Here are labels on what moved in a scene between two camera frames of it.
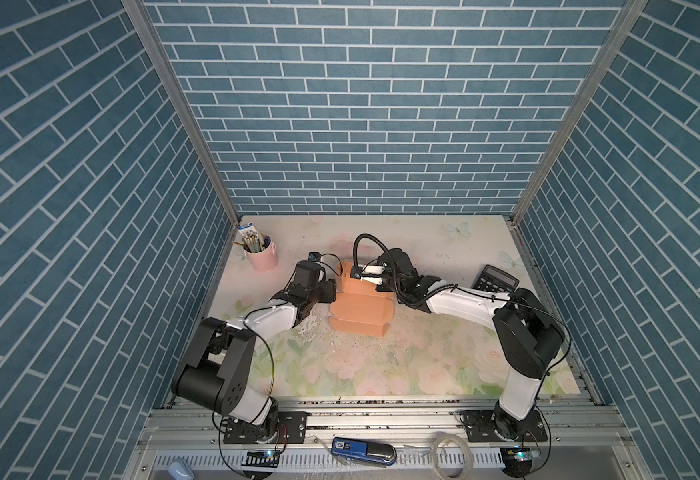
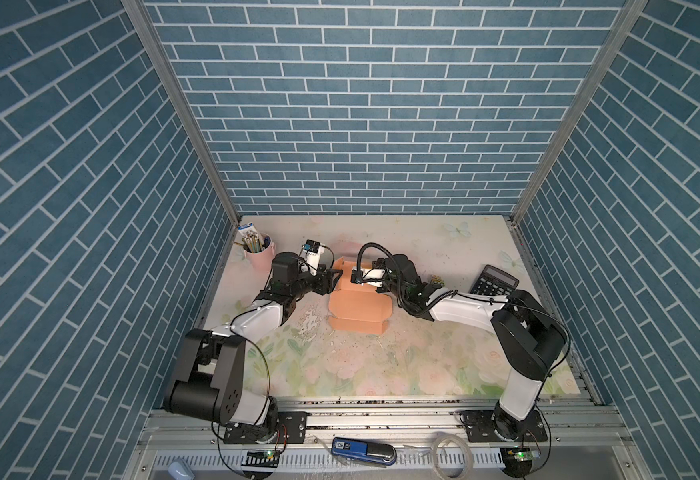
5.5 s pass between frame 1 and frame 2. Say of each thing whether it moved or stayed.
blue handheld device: stayed
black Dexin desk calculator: stayed
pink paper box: stayed
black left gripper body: moved
